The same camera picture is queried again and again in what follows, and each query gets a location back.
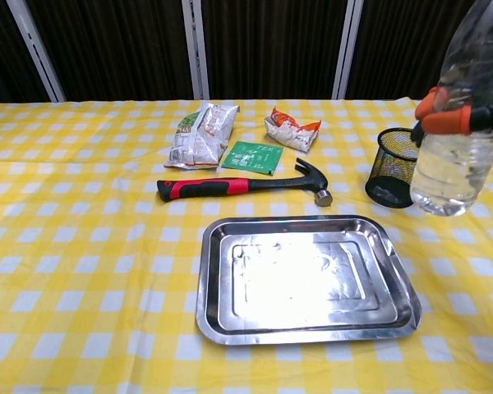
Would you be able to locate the red black claw hammer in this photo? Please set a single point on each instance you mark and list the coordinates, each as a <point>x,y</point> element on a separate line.
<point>205,188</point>

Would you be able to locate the transparent plastic water bottle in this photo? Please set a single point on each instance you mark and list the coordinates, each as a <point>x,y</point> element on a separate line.
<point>460,172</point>

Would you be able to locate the green tea sachet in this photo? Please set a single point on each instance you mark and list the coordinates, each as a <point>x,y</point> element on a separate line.
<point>252,158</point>

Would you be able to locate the stainless steel rectangular tray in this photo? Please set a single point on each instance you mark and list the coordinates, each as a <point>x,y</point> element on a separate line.
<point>304,279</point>

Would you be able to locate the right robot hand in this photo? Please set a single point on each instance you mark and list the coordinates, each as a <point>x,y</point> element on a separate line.
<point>445,121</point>

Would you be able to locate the yellow white checked tablecloth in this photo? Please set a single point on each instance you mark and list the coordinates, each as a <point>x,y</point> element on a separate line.
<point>86,267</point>

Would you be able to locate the white partition post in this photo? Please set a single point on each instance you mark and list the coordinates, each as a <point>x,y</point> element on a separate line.
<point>35,45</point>
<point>195,45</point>
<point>347,45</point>

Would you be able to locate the orange white crumpled snack bag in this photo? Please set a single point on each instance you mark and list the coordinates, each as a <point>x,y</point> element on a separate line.
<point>291,131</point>

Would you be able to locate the black mesh pen holder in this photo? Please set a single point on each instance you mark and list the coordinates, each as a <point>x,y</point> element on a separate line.
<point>388,180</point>

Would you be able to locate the silver green snack bag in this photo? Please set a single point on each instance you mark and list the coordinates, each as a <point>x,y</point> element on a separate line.
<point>201,139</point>

